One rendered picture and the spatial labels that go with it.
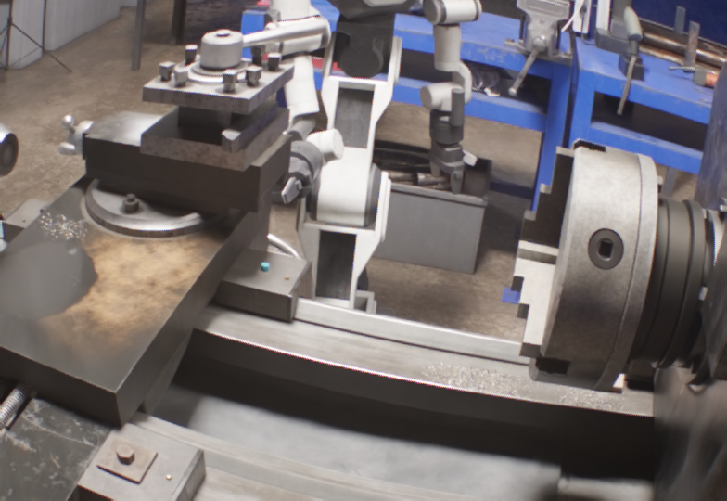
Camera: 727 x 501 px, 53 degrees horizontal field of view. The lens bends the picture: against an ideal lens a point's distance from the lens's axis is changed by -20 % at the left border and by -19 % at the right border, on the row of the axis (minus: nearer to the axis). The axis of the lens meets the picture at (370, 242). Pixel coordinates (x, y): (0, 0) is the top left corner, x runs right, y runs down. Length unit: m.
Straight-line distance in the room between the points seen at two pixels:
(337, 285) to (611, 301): 1.36
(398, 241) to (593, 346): 2.25
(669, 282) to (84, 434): 0.64
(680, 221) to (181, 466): 0.57
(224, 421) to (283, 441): 0.09
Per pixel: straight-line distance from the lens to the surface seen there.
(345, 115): 2.00
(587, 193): 0.76
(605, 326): 0.76
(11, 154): 1.08
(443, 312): 2.79
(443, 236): 2.96
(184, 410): 1.18
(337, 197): 1.94
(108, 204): 1.21
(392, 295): 2.84
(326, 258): 2.02
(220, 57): 1.12
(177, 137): 1.13
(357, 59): 1.99
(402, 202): 2.92
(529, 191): 3.27
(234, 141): 1.05
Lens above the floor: 1.49
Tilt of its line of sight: 29 degrees down
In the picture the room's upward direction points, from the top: 6 degrees clockwise
